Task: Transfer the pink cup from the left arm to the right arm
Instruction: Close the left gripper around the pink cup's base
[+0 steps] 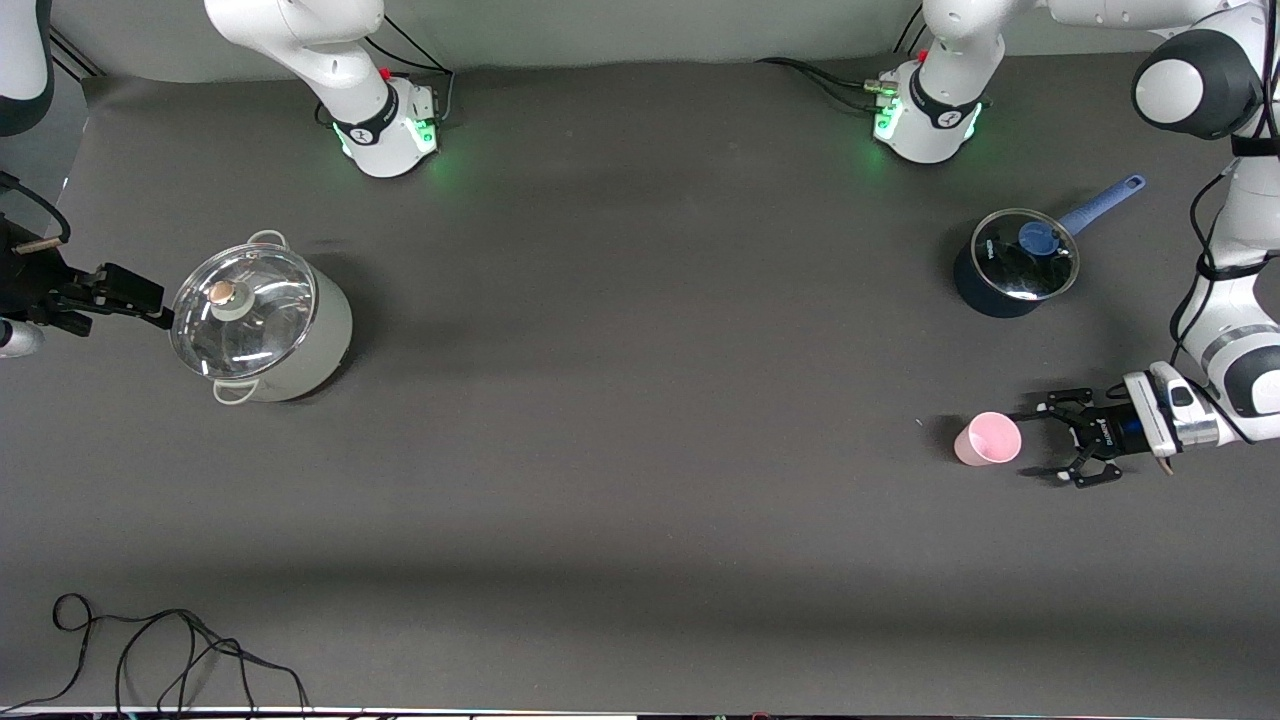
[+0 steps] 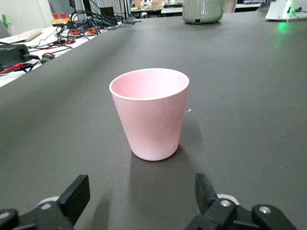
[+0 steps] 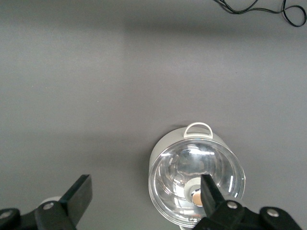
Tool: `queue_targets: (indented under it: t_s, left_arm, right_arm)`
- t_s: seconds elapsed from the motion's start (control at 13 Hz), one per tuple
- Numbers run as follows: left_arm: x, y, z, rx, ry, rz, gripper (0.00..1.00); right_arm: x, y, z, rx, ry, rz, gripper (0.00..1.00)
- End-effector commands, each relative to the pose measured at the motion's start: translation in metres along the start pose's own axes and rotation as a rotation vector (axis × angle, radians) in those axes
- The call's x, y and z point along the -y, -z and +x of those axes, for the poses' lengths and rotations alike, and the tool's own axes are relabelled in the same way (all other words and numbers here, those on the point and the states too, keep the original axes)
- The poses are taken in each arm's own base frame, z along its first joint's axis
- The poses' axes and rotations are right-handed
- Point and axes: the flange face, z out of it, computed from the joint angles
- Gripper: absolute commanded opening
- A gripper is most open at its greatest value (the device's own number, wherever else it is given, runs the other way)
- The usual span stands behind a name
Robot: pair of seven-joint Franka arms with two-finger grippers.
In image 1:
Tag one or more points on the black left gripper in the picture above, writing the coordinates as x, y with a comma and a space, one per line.
1108, 433

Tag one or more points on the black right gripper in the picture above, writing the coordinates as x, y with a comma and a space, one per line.
28, 283

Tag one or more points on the pink plastic cup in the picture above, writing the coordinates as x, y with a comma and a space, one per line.
988, 442

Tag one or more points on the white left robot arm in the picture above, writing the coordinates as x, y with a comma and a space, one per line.
940, 120

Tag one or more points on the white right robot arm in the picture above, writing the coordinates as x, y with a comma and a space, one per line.
370, 130

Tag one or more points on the glass lid with gold knob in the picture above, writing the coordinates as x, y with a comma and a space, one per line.
262, 322

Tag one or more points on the dark blue saucepan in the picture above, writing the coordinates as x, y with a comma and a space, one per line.
985, 300

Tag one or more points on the glass lid with blue knob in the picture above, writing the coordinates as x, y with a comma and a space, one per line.
1010, 275

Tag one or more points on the pale green stockpot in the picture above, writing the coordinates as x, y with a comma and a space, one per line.
322, 350

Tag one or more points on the dark grey table cover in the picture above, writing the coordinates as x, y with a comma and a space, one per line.
640, 500

